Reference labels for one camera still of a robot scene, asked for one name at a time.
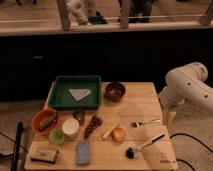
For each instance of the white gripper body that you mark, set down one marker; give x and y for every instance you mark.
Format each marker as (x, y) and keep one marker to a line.
(167, 116)

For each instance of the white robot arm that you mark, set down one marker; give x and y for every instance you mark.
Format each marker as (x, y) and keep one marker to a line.
(185, 82)

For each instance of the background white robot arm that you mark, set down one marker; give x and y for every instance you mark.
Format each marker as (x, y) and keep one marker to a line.
(76, 9)

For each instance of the purple bowl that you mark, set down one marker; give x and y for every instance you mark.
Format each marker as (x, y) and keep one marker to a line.
(115, 91)

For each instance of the green vegetable in bowl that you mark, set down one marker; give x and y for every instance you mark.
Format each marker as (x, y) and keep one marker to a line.
(44, 124)

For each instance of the orange bowl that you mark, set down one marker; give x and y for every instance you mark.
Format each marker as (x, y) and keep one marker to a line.
(41, 116)

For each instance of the silver fork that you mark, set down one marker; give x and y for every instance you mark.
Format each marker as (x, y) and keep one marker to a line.
(138, 124)

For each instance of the black white dish brush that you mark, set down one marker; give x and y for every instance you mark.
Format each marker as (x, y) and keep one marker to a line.
(132, 152)

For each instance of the yellow stick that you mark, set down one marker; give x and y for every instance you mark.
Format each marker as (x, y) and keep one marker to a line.
(110, 129)

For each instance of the small metal cup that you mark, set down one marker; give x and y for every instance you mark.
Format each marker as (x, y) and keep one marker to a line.
(79, 115)

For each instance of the blue sponge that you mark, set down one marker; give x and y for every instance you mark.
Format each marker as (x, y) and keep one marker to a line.
(82, 153)

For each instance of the grey folded cloth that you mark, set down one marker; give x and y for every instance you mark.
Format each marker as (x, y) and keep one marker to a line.
(79, 94)

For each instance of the white round container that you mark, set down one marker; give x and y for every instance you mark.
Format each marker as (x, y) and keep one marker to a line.
(70, 127)

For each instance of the green plastic tray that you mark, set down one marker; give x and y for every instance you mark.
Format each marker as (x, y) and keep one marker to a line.
(61, 99)

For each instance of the brown wooden block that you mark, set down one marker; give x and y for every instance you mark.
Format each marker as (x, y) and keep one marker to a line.
(44, 155)

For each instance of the black stand left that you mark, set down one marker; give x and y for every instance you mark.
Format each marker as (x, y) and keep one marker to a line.
(16, 149)

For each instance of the wooden post middle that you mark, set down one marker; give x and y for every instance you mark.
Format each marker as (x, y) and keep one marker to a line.
(125, 10)

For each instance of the wooden post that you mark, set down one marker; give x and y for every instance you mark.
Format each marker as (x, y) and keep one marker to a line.
(125, 10)
(64, 17)

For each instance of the wooden post left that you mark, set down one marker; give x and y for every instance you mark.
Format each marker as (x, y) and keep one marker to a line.
(64, 17)

